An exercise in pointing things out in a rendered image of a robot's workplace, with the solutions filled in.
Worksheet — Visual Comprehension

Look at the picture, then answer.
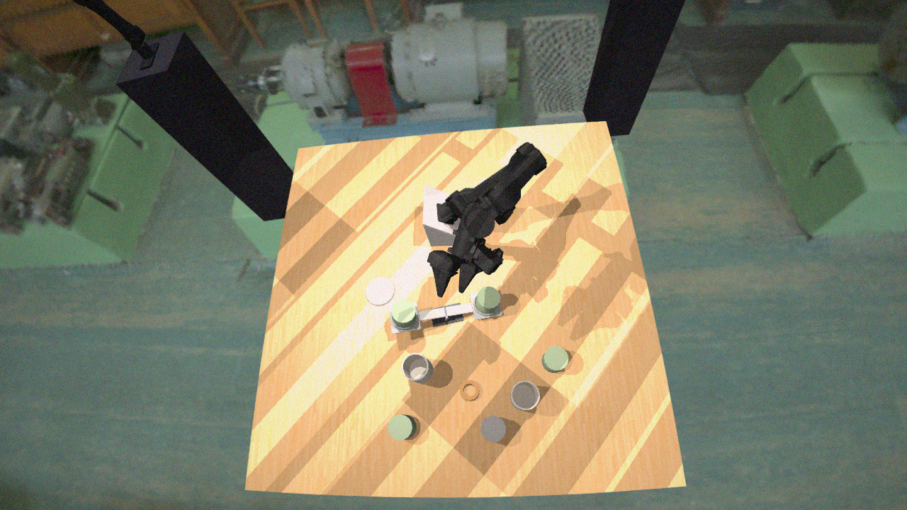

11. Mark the brown ring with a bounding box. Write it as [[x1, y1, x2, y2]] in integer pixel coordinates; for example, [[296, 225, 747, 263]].
[[460, 380, 479, 400]]

